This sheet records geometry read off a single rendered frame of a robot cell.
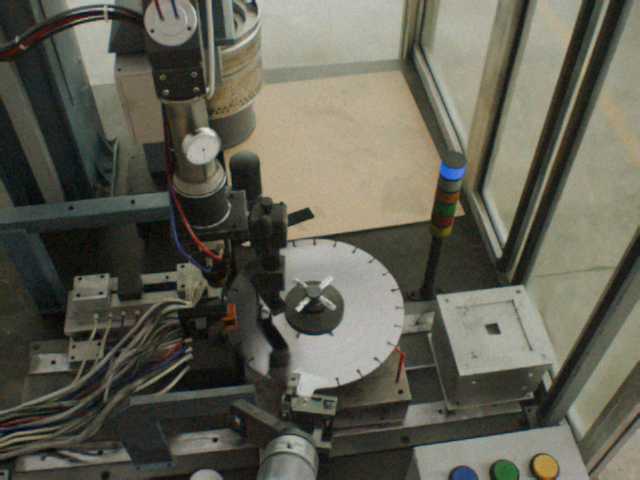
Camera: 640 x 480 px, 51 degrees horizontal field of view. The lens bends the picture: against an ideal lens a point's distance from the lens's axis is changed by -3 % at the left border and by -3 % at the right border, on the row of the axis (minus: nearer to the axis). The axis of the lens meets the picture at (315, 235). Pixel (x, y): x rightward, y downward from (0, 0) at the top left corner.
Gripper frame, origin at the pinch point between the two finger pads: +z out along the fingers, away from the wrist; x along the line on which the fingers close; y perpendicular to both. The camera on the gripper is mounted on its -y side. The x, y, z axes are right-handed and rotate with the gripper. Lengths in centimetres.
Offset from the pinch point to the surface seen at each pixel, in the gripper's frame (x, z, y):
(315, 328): 4.7, 12.7, 1.4
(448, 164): 34.9, 21.7, 21.7
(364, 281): 10.8, 23.3, 9.1
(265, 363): -0.4, 6.8, -6.3
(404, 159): 25, 81, 16
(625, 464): -61, 85, 95
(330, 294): 9.1, 18.9, 3.2
